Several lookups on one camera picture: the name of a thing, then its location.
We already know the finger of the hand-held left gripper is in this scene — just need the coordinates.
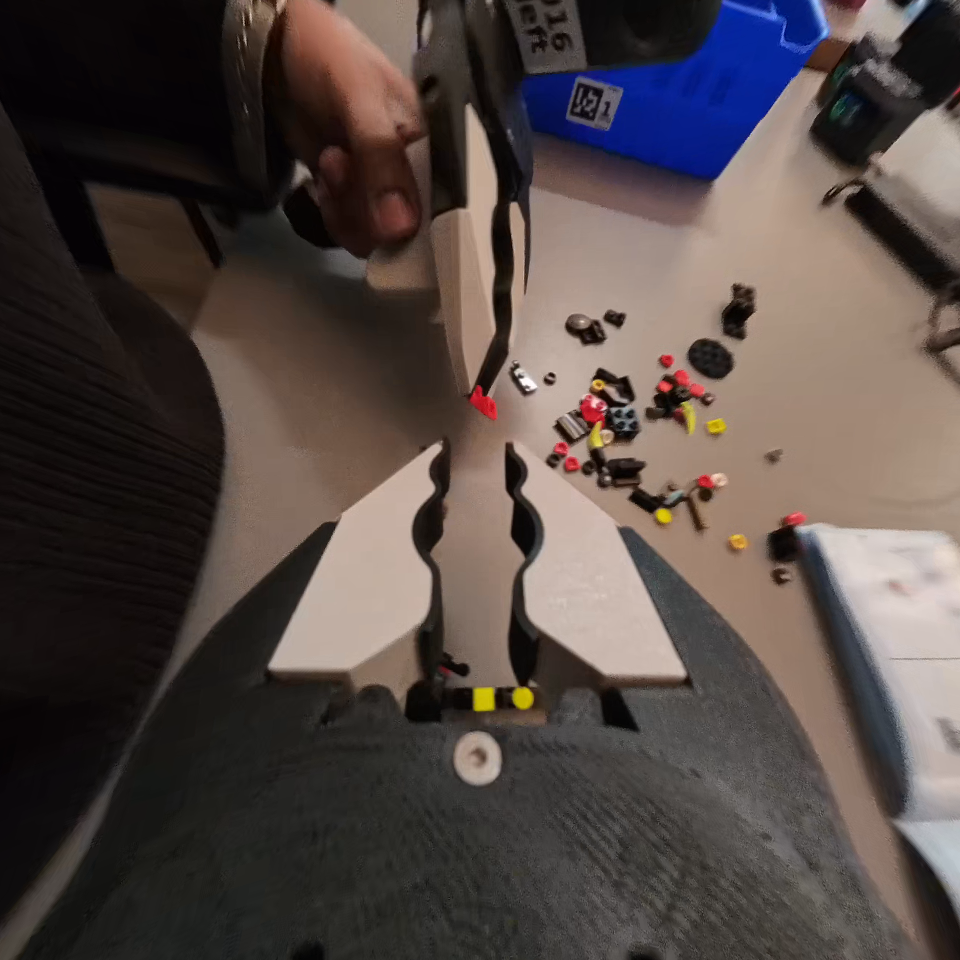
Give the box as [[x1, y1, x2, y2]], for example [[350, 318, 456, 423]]
[[478, 90, 536, 396], [432, 105, 502, 397]]

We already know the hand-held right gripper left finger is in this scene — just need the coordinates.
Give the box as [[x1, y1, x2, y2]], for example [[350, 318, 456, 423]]
[[266, 438, 453, 695]]

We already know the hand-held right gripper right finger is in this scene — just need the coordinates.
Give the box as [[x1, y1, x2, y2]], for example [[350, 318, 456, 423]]
[[504, 441, 691, 691]]

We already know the black yellow lego spider model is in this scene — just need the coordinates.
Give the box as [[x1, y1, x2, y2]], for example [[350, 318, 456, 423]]
[[408, 656, 538, 721]]

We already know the person's left forearm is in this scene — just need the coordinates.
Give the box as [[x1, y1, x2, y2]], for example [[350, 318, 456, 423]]
[[0, 0, 290, 219]]

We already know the pile of loose lego pieces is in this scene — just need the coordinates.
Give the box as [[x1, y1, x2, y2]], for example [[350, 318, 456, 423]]
[[510, 283, 811, 586]]

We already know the lego instruction booklet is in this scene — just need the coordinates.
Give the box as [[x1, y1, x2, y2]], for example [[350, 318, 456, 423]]
[[795, 523, 960, 822]]

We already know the person's left hand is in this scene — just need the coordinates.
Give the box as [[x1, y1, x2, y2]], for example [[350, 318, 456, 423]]
[[281, 0, 434, 261]]

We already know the blue plastic bin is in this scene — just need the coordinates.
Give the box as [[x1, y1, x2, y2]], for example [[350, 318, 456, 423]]
[[521, 0, 830, 181]]

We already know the person's black knit sweater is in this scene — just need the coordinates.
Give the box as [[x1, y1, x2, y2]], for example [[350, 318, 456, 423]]
[[0, 105, 226, 916]]

